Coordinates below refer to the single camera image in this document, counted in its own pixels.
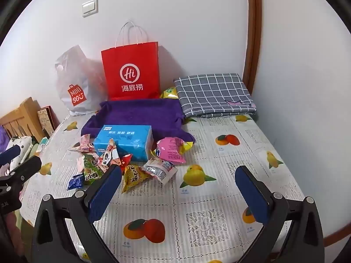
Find blue candy wrapper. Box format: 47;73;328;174
66;174;85;190

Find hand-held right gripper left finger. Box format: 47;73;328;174
31;164;122;263

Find purple fabric tray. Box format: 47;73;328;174
80;98;196;144

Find pink yellow-edged snack packet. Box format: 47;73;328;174
155;137;194;165

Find fruit print tablecloth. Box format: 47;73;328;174
19;114;306;263

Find red paper bag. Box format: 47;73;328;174
101;19;160;101

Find white spotted cloth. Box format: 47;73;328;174
5;135;32;170

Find yellow triangular snack packet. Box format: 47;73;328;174
121;164;150;194

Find person's left hand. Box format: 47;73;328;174
5;213;25;255

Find red snack packet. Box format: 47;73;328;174
119;153;133;170

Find pink triangular snack packet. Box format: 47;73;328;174
68;134;95;152

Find brown patterned box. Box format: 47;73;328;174
37;105;59;139

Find panda print snack packet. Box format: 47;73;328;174
95;138;122;173

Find wooden door frame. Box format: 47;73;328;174
243;0;263;95

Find wooden rack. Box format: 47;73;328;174
0;96;46;143

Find grey checked folded cloth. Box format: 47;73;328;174
173;73;257;118

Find white light switch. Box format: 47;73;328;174
82;0;98;17

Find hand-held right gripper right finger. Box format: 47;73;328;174
235;165;325;263

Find blue tissue pack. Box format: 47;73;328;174
93;124;154;162

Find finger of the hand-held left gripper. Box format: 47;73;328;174
0;145;22;166
9;156;41;183

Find green snack packet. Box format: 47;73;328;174
82;153;105;185

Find purple cloth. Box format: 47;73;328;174
0;126;11;154

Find white plastic bag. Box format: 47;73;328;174
54;44;109;116

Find clear white snack packet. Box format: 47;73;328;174
143;159;178;185

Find yellow green chip bag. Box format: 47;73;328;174
160;86;179;100

